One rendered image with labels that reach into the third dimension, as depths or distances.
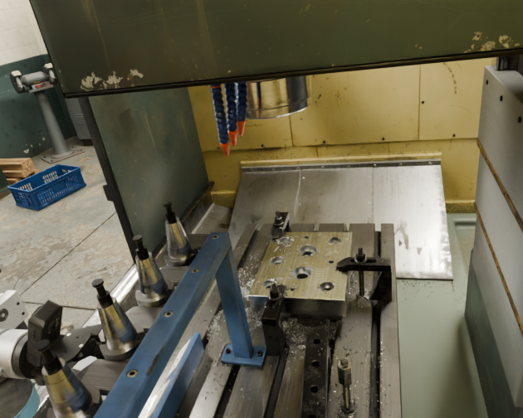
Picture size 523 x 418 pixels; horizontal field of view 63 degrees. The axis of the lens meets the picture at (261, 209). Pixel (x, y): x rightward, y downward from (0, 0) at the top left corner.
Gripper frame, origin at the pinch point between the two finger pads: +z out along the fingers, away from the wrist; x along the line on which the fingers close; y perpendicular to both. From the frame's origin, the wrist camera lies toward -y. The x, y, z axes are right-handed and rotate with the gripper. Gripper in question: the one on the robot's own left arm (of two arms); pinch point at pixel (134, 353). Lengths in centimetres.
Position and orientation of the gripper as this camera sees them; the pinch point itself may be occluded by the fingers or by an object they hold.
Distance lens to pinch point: 68.6
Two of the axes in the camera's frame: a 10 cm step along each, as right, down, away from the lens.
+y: 1.7, 8.7, 4.6
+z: 9.6, -0.3, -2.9
